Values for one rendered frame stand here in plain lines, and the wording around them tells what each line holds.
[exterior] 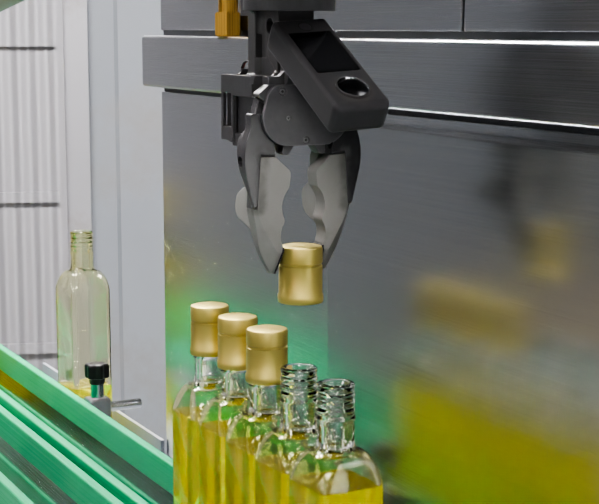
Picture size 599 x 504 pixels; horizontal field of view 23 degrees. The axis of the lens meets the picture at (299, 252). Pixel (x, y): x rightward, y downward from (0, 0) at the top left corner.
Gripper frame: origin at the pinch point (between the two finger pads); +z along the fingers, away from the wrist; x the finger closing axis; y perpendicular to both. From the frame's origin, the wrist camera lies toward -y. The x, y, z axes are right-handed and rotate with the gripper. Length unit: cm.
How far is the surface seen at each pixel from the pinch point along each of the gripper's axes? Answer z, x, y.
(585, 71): -14.6, -12.9, -17.9
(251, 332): 6.9, 1.7, 5.2
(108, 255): 52, -93, 310
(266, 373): 10.2, 0.9, 4.2
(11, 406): 27, 5, 65
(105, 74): -2, -93, 310
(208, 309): 7.0, 1.0, 15.7
